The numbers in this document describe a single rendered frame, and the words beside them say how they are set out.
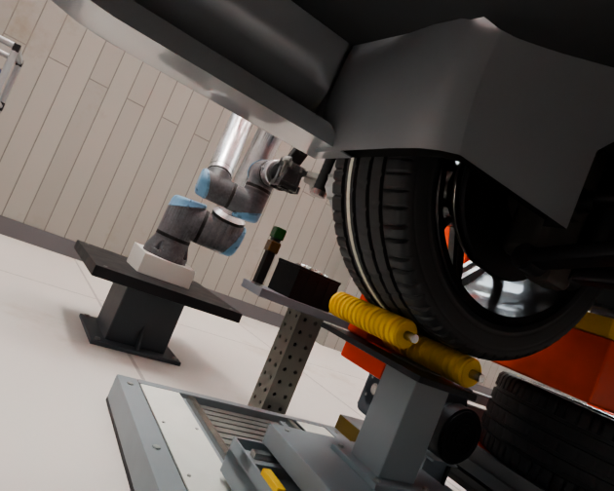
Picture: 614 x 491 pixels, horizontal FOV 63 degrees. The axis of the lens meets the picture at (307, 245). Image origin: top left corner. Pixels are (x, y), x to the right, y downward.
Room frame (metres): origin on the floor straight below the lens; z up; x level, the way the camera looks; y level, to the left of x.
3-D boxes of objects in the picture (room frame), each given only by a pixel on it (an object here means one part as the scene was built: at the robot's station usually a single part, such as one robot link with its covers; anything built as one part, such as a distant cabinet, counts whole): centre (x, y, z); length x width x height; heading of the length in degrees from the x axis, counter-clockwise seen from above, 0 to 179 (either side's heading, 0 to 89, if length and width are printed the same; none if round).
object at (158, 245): (2.14, 0.54, 0.43); 0.19 x 0.19 x 0.10
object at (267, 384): (1.83, -0.09, 0.21); 0.10 x 0.10 x 0.42; 29
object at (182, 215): (2.13, 0.53, 0.57); 0.17 x 0.15 x 0.18; 105
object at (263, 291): (1.81, -0.07, 0.44); 0.43 x 0.17 x 0.03; 119
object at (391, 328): (1.05, -0.18, 0.51); 0.29 x 0.06 x 0.06; 29
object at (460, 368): (1.05, -0.32, 0.49); 0.29 x 0.06 x 0.06; 29
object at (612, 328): (1.28, -0.77, 0.70); 0.14 x 0.14 x 0.05; 29
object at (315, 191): (1.32, 0.03, 0.83); 0.04 x 0.04 x 0.16
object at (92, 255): (2.14, 0.54, 0.15); 0.60 x 0.60 x 0.30; 31
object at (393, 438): (1.05, -0.32, 0.32); 0.40 x 0.30 x 0.28; 119
